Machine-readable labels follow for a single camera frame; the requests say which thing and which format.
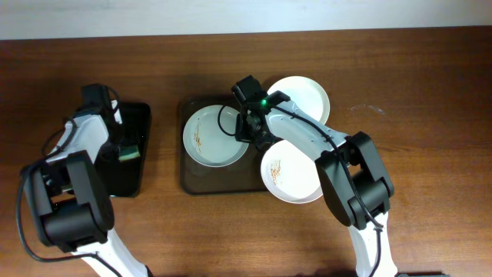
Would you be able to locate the white plate with stains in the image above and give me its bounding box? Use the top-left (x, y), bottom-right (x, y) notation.
top-left (182, 105), bottom-right (248, 168)

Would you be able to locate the yellow green sponge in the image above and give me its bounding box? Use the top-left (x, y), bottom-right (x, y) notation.
top-left (118, 145), bottom-right (141, 162)

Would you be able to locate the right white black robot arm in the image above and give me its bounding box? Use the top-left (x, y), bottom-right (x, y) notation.
top-left (234, 90), bottom-right (397, 276)

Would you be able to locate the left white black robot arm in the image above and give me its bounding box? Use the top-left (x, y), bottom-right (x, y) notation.
top-left (15, 100), bottom-right (151, 276)

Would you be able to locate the brown translucent tray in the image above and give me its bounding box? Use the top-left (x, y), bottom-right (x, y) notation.
top-left (178, 95), bottom-right (268, 195)

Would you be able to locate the black rectangular tray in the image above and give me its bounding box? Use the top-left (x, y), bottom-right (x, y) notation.
top-left (95, 102), bottom-right (151, 198)

